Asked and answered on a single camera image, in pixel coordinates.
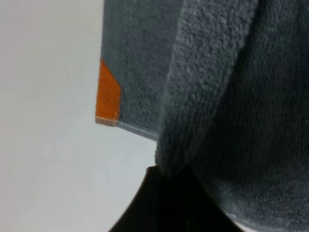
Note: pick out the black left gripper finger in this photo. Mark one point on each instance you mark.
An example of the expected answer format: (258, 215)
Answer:
(177, 205)

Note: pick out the grey towel with orange pattern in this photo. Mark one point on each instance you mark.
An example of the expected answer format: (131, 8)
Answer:
(222, 86)

